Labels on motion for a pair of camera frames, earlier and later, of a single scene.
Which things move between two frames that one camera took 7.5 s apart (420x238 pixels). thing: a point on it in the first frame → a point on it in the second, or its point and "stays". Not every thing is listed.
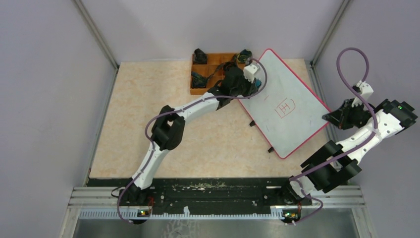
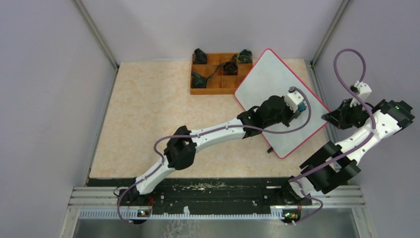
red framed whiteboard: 287,112 stays
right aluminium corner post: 330,32 stays
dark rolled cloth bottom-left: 199,81 stays
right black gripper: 339,117 stays
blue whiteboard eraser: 258,83 → 301,106
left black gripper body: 245,89 → 286,118
